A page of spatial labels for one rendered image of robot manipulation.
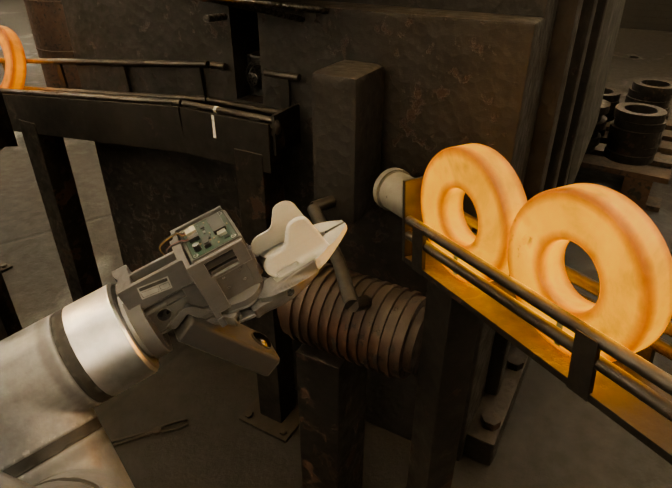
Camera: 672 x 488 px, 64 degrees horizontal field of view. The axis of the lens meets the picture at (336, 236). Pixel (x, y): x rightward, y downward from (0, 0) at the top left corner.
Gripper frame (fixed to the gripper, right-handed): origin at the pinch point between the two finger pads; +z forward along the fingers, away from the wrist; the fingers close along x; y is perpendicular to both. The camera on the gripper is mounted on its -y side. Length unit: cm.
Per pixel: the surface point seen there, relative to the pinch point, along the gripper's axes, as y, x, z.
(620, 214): 2.9, -18.7, 16.8
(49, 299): -55, 114, -61
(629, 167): -107, 86, 144
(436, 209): -6.3, 3.3, 13.3
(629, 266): 0.1, -21.1, 15.1
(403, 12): 7.2, 29.4, 28.7
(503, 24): 4.3, 17.1, 36.1
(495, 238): -4.8, -6.8, 13.7
